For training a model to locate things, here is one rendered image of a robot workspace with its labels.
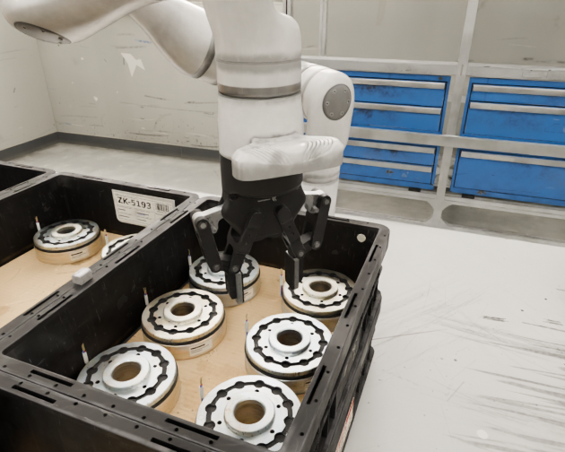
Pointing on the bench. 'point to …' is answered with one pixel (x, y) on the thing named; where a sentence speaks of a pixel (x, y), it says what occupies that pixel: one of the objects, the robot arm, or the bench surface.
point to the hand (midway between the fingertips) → (265, 280)
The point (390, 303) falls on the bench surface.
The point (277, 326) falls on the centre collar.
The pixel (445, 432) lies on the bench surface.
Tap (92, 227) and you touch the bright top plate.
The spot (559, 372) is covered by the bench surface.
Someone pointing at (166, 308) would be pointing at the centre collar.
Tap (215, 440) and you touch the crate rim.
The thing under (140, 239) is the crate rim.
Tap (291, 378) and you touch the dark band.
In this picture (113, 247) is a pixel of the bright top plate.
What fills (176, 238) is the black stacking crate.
